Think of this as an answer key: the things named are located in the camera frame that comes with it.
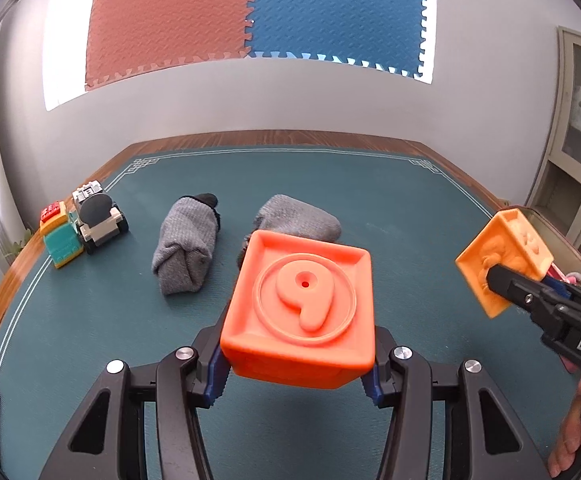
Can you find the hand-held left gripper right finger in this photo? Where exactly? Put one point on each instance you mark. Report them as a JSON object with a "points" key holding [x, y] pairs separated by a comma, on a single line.
{"points": [[369, 385]]}

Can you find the blue foam puzzle mat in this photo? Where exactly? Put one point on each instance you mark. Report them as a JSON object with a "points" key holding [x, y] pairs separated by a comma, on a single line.
{"points": [[340, 10]]}

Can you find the light orange embossed cube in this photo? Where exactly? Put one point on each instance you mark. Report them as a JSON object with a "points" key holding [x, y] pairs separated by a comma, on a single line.
{"points": [[505, 260]]}

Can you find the beige glass-door cabinet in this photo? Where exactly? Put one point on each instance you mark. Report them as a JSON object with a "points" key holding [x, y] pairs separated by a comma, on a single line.
{"points": [[580, 135]]}

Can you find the dark orange number cube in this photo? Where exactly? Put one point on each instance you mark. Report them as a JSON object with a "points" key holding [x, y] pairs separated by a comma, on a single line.
{"points": [[300, 310]]}

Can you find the green table mat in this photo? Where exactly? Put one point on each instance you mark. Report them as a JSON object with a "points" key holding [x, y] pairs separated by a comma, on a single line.
{"points": [[370, 195]]}

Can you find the person's right hand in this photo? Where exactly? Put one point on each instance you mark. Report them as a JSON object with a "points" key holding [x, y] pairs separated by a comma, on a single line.
{"points": [[570, 440]]}

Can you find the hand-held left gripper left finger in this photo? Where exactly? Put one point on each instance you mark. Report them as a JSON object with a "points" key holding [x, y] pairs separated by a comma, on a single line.
{"points": [[216, 380]]}

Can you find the teal yellow red toy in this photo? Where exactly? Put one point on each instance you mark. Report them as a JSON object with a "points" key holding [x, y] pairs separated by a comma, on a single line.
{"points": [[63, 245]]}

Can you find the grey ribbed rolled sock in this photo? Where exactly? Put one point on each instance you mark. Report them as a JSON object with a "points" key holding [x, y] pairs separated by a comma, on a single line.
{"points": [[185, 245], [300, 220]]}

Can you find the red foam puzzle mat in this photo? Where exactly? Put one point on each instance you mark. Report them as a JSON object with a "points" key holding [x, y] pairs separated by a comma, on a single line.
{"points": [[170, 20]]}

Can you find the white toy truck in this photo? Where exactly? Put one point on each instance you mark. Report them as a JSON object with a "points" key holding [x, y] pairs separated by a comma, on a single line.
{"points": [[98, 215]]}

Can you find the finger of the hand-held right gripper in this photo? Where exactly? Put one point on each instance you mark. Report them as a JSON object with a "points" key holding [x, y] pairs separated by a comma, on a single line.
{"points": [[560, 287], [515, 287]]}

